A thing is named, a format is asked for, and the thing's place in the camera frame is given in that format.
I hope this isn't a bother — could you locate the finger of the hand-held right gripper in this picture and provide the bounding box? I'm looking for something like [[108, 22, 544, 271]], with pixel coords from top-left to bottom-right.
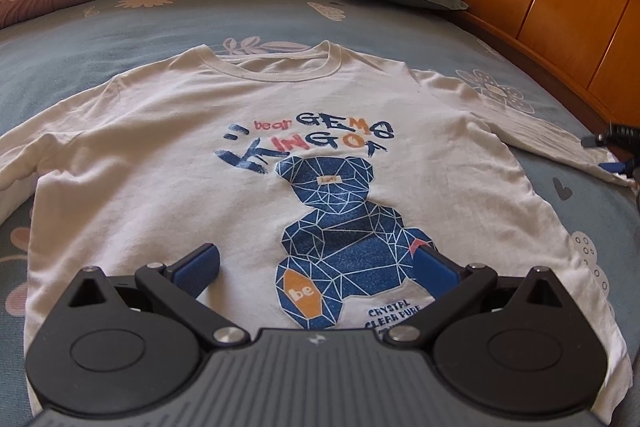
[[598, 157, 640, 180], [582, 122, 640, 148]]

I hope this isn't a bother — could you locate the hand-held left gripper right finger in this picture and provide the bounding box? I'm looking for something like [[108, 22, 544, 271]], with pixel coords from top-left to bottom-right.
[[383, 244, 574, 351]]

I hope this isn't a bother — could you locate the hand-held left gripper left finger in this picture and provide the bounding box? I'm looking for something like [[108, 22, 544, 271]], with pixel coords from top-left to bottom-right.
[[60, 243, 251, 351]]

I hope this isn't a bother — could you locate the white printed long-sleeve shirt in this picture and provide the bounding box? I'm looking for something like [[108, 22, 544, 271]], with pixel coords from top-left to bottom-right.
[[0, 41, 633, 427]]

